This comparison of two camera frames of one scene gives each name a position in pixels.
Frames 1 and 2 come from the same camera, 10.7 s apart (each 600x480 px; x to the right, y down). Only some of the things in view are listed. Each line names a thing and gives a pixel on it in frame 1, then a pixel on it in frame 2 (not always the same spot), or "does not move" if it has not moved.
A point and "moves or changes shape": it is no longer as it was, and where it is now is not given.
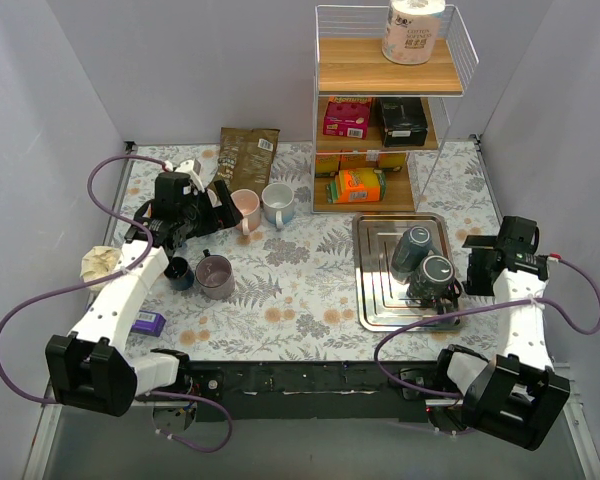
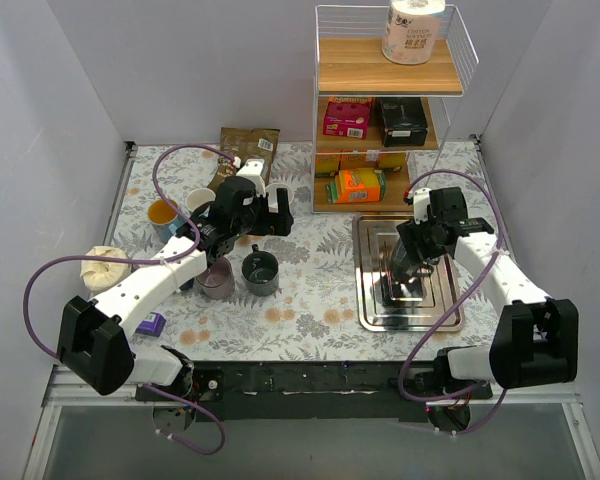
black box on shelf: x=403 y=120 does not move
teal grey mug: x=410 y=251 moves or changes shape
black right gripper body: x=478 y=270 to x=408 y=253
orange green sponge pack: x=361 y=185 does not move
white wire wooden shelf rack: x=378 y=125 does not move
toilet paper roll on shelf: x=411 y=31 does not move
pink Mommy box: x=347 y=116 does not move
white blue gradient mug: x=278 y=203 does not move
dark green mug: x=433 y=280 to x=260 y=273
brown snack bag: x=245 y=158 does not move
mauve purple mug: x=214 y=274 does not move
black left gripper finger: x=226 y=214 to x=283 y=203
